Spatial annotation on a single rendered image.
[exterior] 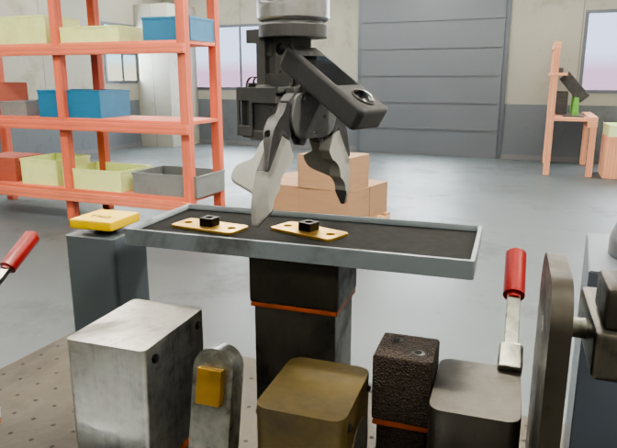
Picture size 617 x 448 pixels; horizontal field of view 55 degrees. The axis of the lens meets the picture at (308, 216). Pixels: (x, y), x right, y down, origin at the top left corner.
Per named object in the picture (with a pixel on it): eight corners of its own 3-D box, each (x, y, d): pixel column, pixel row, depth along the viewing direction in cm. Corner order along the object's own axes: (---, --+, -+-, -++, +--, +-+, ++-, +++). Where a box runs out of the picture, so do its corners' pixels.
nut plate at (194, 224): (169, 227, 67) (169, 217, 67) (190, 219, 71) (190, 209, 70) (230, 235, 64) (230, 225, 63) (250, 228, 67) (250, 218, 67)
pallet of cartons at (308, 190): (237, 230, 524) (235, 151, 508) (281, 210, 606) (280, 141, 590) (366, 245, 480) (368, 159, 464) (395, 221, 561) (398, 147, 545)
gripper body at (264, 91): (282, 137, 70) (281, 29, 67) (341, 141, 65) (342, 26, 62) (235, 141, 64) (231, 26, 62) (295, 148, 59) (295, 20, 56)
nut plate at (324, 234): (268, 229, 66) (268, 218, 66) (291, 223, 69) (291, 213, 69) (328, 242, 61) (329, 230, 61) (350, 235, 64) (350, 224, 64)
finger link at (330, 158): (324, 181, 75) (297, 124, 69) (364, 186, 71) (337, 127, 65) (311, 198, 73) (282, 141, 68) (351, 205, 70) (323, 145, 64)
